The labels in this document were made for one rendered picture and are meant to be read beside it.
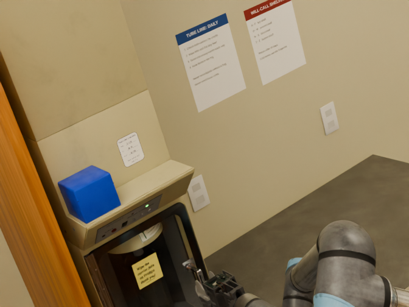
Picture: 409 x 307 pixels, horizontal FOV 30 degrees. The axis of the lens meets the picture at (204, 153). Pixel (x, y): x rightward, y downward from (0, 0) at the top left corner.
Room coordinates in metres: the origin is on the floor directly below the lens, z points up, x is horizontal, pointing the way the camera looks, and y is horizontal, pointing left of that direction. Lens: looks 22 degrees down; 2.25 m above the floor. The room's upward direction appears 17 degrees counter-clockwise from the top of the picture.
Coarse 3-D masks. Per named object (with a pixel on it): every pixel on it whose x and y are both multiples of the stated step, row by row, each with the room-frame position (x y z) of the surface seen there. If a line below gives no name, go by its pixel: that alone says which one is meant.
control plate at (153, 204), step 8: (152, 200) 1.71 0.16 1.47; (136, 208) 1.69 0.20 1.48; (144, 208) 1.72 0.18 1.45; (152, 208) 1.75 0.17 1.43; (128, 216) 1.69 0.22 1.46; (136, 216) 1.72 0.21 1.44; (112, 224) 1.66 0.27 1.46; (120, 224) 1.69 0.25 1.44; (128, 224) 1.73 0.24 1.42; (104, 232) 1.67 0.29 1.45; (96, 240) 1.67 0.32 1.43
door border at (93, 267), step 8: (152, 216) 1.80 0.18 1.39; (88, 256) 1.69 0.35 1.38; (96, 264) 1.70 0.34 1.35; (96, 272) 1.69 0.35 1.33; (96, 280) 1.69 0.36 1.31; (96, 288) 1.69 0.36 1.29; (104, 288) 1.70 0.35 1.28; (104, 296) 1.69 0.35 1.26; (104, 304) 1.69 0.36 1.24; (112, 304) 1.70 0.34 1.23
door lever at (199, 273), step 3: (189, 264) 1.81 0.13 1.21; (192, 264) 1.82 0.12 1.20; (186, 267) 1.81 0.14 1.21; (189, 267) 1.81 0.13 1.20; (192, 267) 1.80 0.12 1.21; (189, 270) 1.81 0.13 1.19; (192, 270) 1.79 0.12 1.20; (195, 270) 1.77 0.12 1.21; (198, 270) 1.77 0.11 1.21; (195, 273) 1.78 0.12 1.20; (198, 273) 1.77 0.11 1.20; (201, 273) 1.77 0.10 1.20; (198, 276) 1.77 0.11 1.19; (201, 276) 1.77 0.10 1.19; (198, 279) 1.77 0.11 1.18; (201, 279) 1.77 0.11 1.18; (201, 282) 1.77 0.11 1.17; (204, 282) 1.77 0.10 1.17; (201, 285) 1.77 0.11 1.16
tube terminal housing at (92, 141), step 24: (144, 96) 1.84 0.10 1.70; (96, 120) 1.77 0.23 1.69; (120, 120) 1.80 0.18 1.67; (144, 120) 1.83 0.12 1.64; (48, 144) 1.71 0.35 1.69; (72, 144) 1.74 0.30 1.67; (96, 144) 1.76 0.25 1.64; (144, 144) 1.82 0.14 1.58; (48, 168) 1.70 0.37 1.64; (72, 168) 1.73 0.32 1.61; (120, 168) 1.78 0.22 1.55; (144, 168) 1.81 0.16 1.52; (48, 192) 1.76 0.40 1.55; (72, 240) 1.72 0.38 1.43
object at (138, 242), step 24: (168, 216) 1.81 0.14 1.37; (120, 240) 1.74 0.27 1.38; (144, 240) 1.77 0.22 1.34; (168, 240) 1.80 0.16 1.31; (192, 240) 1.83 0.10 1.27; (120, 264) 1.73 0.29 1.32; (168, 264) 1.79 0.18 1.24; (120, 288) 1.72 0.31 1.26; (144, 288) 1.75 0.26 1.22; (168, 288) 1.78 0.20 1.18; (192, 288) 1.81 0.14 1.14
